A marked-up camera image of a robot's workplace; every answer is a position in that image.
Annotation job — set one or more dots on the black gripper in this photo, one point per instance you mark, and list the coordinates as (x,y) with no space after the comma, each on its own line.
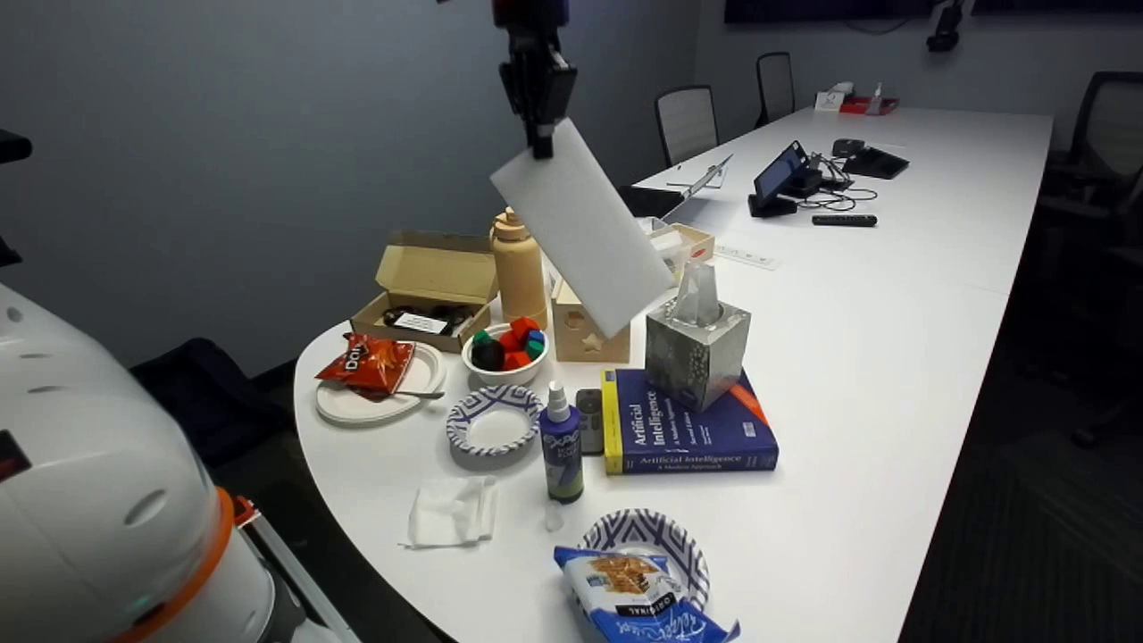
(538,77)

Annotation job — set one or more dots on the white foam sheet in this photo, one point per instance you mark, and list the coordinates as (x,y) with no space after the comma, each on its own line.
(588,230)

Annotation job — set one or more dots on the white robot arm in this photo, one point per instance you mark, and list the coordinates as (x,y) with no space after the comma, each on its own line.
(197,164)

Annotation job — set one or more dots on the open cardboard box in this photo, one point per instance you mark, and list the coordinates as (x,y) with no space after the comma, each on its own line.
(442,281)

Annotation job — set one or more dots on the wooden shape sorter box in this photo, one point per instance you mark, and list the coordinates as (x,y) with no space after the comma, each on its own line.
(575,334)

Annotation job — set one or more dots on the grey tissue box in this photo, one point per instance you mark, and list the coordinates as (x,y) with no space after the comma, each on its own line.
(693,341)

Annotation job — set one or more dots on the red and white box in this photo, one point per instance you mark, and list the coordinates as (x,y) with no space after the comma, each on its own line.
(846,97)

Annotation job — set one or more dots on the tan water bottle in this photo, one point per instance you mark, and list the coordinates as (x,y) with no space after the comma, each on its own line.
(519,268)

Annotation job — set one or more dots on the office chair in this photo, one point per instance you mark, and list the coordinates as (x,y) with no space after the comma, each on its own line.
(778,82)
(686,121)

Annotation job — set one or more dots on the white bowl of coloured blocks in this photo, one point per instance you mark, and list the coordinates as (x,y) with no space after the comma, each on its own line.
(505,351)

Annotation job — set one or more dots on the white label card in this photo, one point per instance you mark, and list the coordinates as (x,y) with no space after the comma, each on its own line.
(419,322)

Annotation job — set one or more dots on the tablet on stand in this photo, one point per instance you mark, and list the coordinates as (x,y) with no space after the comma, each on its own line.
(783,182)

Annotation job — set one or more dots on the white paper plate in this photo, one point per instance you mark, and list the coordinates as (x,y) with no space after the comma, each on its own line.
(354,408)

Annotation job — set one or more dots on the black remote control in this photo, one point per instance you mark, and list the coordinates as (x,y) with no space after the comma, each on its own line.
(846,219)

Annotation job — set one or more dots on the red chip bag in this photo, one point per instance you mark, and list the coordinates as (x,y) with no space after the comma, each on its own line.
(371,365)

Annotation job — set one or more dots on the blue spray bottle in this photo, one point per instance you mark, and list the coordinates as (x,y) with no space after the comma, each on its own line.
(561,450)

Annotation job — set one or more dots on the blue patterned paper plate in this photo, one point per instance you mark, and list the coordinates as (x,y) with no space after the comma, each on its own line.
(496,424)

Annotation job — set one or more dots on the blue textbook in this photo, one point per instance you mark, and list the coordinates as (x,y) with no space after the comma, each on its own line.
(650,433)

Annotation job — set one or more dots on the white crumpled napkin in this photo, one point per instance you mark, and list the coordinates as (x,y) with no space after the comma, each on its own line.
(454,513)

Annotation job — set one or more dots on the blue patterned plate with snack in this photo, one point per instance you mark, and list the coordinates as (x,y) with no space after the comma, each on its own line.
(642,530)

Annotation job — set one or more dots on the blue snack bag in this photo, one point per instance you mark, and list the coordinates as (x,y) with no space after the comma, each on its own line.
(634,599)

